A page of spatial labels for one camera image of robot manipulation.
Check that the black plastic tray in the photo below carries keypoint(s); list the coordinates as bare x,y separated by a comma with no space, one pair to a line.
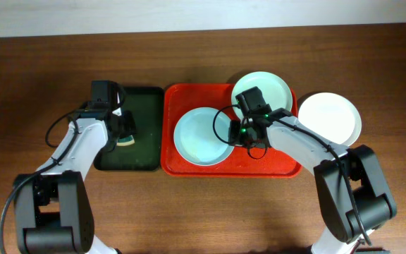
147,107

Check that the red plastic tray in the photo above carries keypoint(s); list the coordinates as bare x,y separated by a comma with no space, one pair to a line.
183,97

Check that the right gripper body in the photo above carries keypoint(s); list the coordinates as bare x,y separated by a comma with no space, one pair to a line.
239,136

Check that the mint green round plate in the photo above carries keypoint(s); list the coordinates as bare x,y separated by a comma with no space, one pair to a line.
275,90

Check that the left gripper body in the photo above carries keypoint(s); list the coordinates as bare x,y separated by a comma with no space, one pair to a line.
126,128

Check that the light blue round plate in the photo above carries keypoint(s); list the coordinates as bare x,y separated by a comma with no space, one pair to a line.
195,140

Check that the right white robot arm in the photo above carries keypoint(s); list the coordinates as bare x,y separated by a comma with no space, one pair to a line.
354,196

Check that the green yellow sponge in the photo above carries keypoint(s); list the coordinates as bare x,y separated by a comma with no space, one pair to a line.
125,141

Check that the white round plate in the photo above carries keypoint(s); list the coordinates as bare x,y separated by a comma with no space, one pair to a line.
332,116

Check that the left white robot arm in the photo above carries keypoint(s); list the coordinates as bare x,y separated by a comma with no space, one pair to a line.
52,210

